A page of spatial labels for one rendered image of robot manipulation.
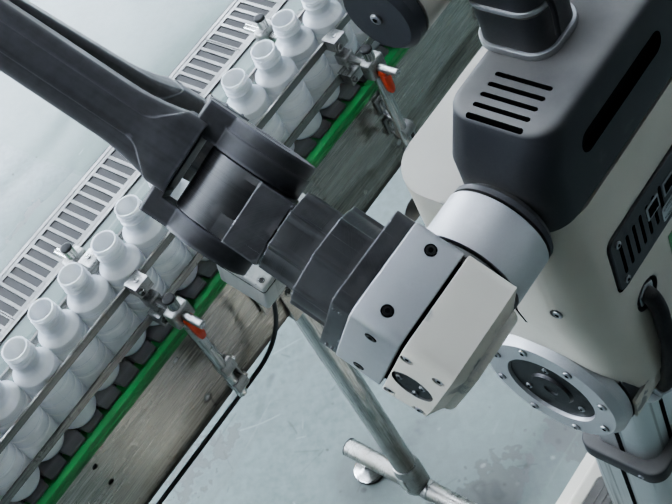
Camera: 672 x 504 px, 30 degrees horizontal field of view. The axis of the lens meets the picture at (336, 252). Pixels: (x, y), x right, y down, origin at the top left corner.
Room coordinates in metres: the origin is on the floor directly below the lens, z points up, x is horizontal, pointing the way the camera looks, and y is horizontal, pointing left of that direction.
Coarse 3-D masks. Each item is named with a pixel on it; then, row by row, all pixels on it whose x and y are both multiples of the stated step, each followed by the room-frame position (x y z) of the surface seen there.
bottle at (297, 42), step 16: (288, 16) 1.41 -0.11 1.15; (288, 32) 1.37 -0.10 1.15; (304, 32) 1.38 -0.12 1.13; (288, 48) 1.38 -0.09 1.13; (304, 48) 1.37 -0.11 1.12; (320, 64) 1.37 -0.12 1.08; (304, 80) 1.37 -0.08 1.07; (320, 80) 1.36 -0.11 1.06; (320, 96) 1.36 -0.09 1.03; (336, 96) 1.37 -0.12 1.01
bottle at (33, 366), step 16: (16, 336) 1.11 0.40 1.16; (16, 352) 1.11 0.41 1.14; (32, 352) 1.09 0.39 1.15; (48, 352) 1.10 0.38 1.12; (16, 368) 1.08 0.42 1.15; (32, 368) 1.08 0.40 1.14; (48, 368) 1.08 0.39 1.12; (32, 384) 1.07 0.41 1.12; (64, 384) 1.08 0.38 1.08; (80, 384) 1.09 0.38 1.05; (48, 400) 1.07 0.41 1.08; (64, 400) 1.07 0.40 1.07; (64, 416) 1.07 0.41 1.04; (80, 416) 1.07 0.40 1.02
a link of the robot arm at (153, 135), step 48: (0, 0) 0.85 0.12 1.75; (0, 48) 0.82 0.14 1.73; (48, 48) 0.81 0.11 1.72; (48, 96) 0.79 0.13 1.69; (96, 96) 0.77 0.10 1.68; (144, 96) 0.76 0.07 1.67; (144, 144) 0.73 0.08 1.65; (192, 144) 0.72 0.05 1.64; (240, 144) 0.70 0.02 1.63; (288, 192) 0.67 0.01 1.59; (192, 240) 0.67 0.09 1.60
